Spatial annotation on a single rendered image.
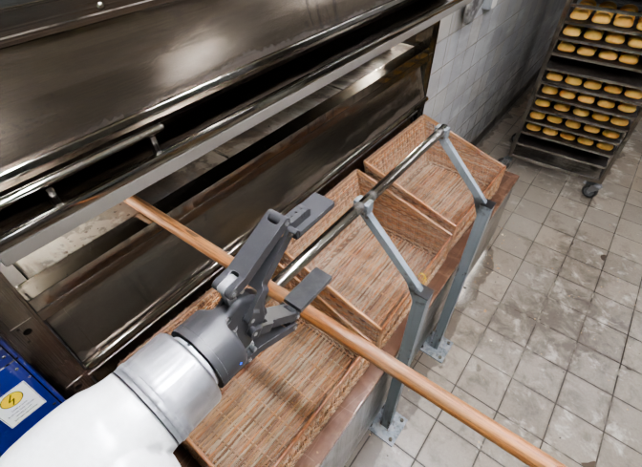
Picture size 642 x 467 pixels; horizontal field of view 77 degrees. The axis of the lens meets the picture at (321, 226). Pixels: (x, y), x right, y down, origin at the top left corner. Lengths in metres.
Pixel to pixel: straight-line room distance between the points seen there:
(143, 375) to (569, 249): 2.79
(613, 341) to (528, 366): 0.51
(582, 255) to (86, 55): 2.76
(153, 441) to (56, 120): 0.62
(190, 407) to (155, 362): 0.05
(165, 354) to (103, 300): 0.75
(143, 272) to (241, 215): 0.34
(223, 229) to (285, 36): 0.57
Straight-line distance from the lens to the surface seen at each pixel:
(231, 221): 1.27
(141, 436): 0.39
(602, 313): 2.72
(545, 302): 2.61
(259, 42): 1.11
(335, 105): 1.50
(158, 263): 1.17
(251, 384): 1.42
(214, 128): 0.88
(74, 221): 0.78
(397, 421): 2.00
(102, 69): 0.90
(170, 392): 0.39
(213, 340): 0.41
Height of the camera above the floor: 1.86
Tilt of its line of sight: 44 degrees down
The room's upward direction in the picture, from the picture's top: straight up
